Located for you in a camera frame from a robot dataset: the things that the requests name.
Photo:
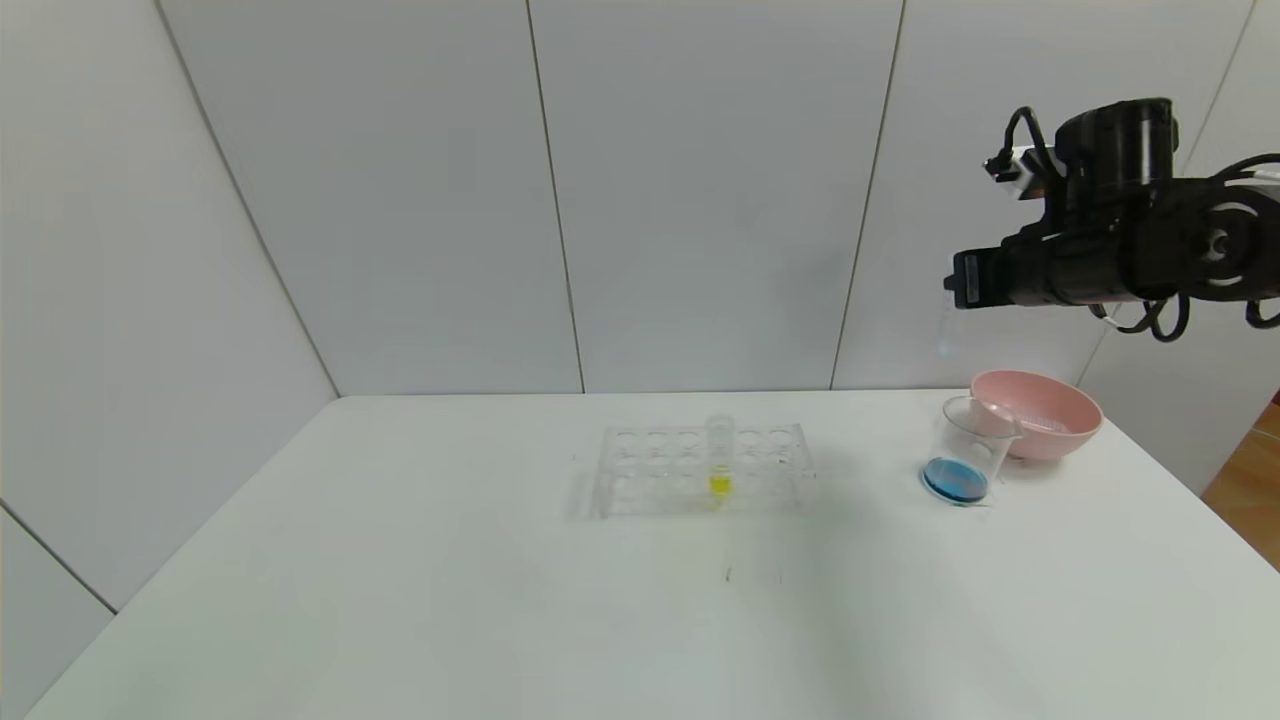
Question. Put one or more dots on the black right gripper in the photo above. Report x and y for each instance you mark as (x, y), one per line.
(966, 279)

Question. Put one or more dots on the test tube with yellow pigment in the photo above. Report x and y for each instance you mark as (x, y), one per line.
(720, 483)

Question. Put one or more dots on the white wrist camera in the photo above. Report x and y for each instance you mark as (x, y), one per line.
(1015, 168)

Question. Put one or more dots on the clear plastic test tube rack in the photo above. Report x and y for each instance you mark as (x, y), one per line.
(650, 480)

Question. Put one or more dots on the clear glass beaker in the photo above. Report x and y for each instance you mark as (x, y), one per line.
(965, 470)

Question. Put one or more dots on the pink bowl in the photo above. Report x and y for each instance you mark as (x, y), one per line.
(1050, 410)

